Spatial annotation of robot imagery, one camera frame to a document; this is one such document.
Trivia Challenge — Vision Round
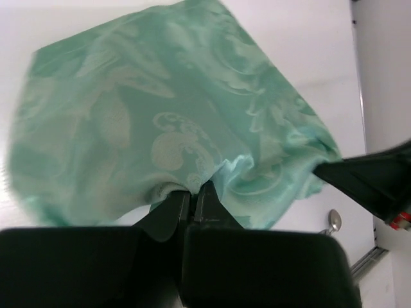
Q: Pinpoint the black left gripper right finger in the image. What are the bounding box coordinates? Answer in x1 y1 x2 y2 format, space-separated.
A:
181 182 361 307

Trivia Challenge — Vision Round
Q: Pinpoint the green damask cloth placemat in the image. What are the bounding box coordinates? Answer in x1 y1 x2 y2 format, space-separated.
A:
7 1 340 228

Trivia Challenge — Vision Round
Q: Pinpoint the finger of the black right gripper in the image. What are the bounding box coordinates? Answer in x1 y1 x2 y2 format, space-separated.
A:
313 141 410 225

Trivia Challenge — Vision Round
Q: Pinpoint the silver metal spoon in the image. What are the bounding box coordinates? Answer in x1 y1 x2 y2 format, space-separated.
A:
321 209 342 235

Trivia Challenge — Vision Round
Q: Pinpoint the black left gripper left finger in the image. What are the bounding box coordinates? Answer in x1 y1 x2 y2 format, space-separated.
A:
1 191 190 307

